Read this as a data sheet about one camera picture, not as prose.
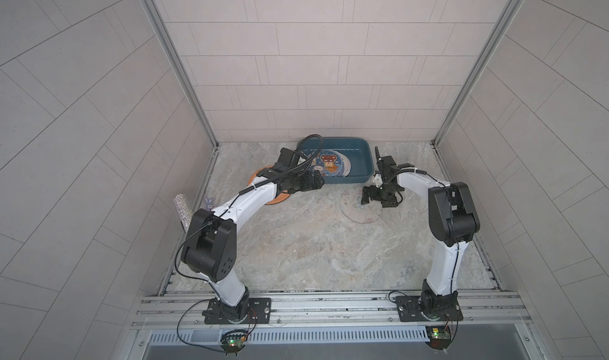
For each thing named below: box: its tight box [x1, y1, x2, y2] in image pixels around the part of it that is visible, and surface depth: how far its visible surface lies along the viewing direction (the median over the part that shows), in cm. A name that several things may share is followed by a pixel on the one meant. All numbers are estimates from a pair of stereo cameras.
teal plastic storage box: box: [310, 136, 376, 184], surface depth 111 cm
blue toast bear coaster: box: [310, 149, 352, 178], surface depth 108 cm
